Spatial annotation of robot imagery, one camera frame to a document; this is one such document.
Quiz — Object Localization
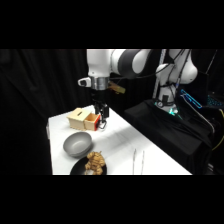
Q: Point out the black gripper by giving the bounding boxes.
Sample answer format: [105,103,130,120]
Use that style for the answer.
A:
[92,90,110,131]

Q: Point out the light wooden box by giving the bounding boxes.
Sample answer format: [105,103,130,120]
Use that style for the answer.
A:
[66,107,92,131]

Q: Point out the grey bowl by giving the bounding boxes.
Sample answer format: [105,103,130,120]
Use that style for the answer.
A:
[62,131,93,159]

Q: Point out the wooden toy figure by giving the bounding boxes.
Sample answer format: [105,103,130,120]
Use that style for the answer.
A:
[83,150,107,176]

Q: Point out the clear tongs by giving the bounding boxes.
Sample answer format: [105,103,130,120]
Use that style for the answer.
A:
[131,148,146,176]

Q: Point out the black plate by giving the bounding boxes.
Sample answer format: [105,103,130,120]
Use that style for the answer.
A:
[69,156,109,176]

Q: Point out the black cloth-covered robot stand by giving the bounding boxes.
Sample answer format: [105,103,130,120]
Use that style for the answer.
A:
[123,98,215,176]

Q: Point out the black curtain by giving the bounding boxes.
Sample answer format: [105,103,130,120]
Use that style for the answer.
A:
[0,49,224,176]

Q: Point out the blue lit device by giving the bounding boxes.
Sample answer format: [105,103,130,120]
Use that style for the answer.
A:
[179,88,204,110]

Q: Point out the tan wrist camera box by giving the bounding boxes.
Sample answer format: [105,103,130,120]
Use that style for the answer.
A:
[109,82,127,95]

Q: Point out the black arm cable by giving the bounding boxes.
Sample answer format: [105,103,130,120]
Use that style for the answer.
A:
[109,49,186,82]

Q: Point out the yellow cable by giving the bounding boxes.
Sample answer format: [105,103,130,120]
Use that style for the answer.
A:
[211,108,224,152]

